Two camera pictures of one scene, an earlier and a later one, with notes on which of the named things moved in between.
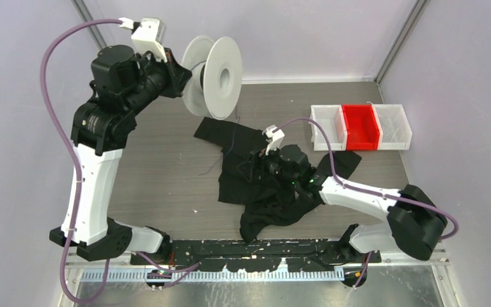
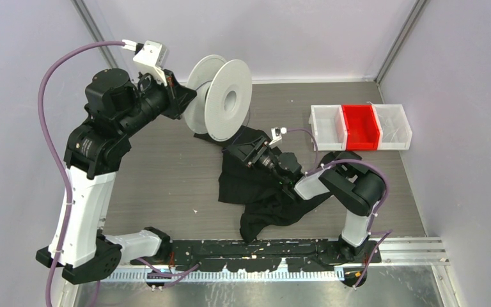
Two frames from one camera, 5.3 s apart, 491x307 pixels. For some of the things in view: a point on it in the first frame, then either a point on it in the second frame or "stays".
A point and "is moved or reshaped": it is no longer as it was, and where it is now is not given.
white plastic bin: [333, 119] stays
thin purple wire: [231, 148] to [241, 132]
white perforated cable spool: [217, 68] is moved or reshaped
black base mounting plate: [257, 255] stays
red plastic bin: [362, 128] stays
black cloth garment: [267, 200] stays
